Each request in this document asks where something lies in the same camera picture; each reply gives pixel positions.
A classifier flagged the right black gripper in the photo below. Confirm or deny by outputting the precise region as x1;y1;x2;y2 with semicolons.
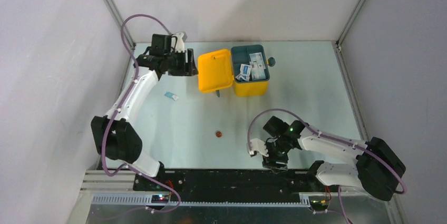
260;137;289;174

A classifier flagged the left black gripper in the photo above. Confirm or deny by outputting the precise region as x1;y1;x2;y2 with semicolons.
164;48;198;76

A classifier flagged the yellow medicine kit box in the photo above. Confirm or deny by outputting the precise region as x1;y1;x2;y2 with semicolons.
198;49;269;97

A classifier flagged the teal header plastic bag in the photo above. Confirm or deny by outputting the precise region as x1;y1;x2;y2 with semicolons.
164;92;179;101

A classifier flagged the teal divided tray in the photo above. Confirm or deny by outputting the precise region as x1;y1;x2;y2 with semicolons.
230;44;270;83

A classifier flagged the white long gauze packet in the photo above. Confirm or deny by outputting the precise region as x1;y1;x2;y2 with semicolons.
249;52;264;64

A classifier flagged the teal medical gauze packet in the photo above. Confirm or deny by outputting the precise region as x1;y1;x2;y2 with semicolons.
251;61;269;81

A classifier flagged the small white blue sachet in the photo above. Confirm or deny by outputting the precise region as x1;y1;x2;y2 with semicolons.
240;64;252;79

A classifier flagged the white blue alcohol pad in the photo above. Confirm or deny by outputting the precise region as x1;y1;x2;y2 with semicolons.
235;73;250;82

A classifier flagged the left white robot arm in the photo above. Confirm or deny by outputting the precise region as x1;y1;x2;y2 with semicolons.
91;32;198;191

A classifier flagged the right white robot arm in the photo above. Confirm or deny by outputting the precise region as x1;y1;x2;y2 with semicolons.
259;116;406;201

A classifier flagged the grey kit latch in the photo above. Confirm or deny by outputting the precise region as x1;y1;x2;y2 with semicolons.
267;57;276;67

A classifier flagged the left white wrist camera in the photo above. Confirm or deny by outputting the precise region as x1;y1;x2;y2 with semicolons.
171;32;187;53

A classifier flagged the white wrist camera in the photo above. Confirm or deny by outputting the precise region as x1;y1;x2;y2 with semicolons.
247;138;269;157
171;32;187;53

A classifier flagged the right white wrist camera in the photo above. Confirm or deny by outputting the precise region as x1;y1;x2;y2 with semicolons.
247;138;269;157

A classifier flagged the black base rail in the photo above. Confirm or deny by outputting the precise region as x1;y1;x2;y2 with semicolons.
133;169;326;203

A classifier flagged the aluminium frame front beam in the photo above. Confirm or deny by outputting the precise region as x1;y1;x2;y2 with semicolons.
68;169;407;223

